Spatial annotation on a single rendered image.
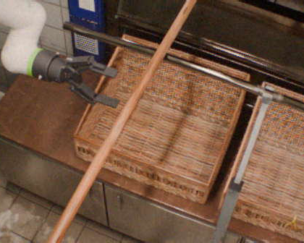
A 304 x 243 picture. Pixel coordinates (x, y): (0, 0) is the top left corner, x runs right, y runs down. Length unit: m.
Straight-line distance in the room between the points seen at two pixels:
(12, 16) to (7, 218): 1.39
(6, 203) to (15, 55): 1.28
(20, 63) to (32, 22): 0.13
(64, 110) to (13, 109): 0.23
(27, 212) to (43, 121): 0.62
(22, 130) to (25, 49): 0.69
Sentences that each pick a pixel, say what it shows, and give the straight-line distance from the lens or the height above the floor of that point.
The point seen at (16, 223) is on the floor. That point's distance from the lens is 2.70.
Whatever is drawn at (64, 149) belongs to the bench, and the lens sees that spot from 2.18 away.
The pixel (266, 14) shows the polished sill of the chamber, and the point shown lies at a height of 1.16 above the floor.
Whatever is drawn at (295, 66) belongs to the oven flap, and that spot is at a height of 0.97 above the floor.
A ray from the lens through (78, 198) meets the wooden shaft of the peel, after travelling 1.34.
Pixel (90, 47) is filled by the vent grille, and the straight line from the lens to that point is 2.37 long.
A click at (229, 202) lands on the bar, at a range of 1.74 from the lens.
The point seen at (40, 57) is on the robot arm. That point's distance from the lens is 1.60.
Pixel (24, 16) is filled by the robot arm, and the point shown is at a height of 1.34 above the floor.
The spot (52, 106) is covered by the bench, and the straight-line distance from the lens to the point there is 2.32.
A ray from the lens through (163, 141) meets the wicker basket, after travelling 2.17.
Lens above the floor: 2.38
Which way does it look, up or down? 53 degrees down
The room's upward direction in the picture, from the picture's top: 2 degrees clockwise
